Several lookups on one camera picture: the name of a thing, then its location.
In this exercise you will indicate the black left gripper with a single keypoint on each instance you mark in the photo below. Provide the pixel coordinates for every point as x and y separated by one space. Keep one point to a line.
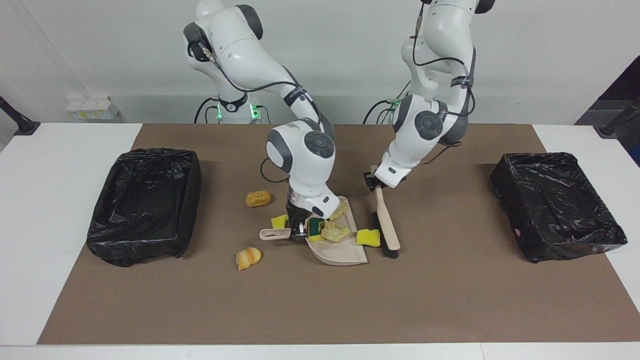
372 181

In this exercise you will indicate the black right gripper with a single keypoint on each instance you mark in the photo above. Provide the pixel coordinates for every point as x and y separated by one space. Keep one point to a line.
296 214

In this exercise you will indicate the yellow green scouring sponge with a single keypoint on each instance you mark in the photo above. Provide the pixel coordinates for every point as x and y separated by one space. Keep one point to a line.
315 230

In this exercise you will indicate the beige hand brush black bristles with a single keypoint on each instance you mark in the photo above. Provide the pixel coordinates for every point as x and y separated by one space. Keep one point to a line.
385 215

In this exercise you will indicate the thick beige sponge chunk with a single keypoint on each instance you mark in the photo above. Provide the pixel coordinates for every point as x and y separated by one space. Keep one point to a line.
335 232

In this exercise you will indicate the pale beige sponge chunk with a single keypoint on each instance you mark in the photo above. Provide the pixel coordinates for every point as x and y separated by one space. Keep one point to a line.
340 210

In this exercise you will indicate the beige plastic dustpan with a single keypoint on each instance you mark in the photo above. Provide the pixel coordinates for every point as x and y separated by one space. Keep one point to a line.
340 255

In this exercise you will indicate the curved yellow sponge piece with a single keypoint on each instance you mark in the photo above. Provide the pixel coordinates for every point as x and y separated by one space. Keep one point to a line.
368 237

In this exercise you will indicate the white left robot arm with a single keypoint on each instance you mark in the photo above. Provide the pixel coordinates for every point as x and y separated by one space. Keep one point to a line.
425 125

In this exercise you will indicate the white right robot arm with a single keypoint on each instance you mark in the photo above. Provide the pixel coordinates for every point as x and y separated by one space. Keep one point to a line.
300 160

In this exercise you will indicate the black bag lined bin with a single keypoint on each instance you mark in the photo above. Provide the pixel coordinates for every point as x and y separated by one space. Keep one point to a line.
555 210
145 210

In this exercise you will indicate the small yellow sponge piece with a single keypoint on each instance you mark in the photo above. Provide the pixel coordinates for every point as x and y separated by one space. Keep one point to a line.
279 221

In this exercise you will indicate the brown bread roll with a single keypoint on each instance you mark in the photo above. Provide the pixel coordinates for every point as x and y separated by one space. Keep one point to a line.
258 199

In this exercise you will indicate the striped croissant bread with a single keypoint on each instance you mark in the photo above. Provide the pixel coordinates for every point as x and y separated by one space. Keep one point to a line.
248 258

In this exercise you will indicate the brown paper table mat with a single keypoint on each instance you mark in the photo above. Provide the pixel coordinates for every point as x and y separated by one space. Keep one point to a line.
450 300

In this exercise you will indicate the black stand pole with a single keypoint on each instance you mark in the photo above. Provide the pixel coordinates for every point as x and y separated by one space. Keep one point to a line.
20 122
612 127

